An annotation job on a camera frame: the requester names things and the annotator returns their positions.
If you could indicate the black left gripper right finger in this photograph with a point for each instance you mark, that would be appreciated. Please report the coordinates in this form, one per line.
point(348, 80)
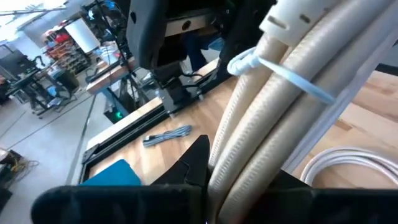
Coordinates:
point(342, 207)

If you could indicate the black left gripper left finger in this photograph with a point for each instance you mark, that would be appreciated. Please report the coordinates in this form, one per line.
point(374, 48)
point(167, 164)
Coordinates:
point(124, 205)

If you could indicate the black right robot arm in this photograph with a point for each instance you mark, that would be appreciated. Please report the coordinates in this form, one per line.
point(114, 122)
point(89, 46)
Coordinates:
point(146, 37)

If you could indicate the blue plastic bin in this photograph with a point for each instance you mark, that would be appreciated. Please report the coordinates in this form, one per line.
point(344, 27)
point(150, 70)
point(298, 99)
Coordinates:
point(115, 174)

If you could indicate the black box with green light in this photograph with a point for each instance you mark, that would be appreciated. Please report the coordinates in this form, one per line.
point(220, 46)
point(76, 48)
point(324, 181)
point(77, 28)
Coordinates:
point(116, 114)

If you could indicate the wooden top workbench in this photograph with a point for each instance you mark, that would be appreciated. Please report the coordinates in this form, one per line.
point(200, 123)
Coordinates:
point(107, 77)

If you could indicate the black office desk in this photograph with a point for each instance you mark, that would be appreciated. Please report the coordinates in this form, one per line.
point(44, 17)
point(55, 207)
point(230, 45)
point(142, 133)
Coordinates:
point(28, 77)

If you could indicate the shelf with coloured bins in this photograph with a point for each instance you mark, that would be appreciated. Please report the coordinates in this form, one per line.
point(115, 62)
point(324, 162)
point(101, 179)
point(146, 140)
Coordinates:
point(66, 56)

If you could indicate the white panel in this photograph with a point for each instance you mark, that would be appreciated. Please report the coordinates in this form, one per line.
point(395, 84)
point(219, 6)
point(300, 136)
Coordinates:
point(82, 34)

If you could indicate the black aluminium table frame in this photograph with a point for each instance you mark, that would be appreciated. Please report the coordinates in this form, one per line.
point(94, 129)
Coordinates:
point(124, 141)

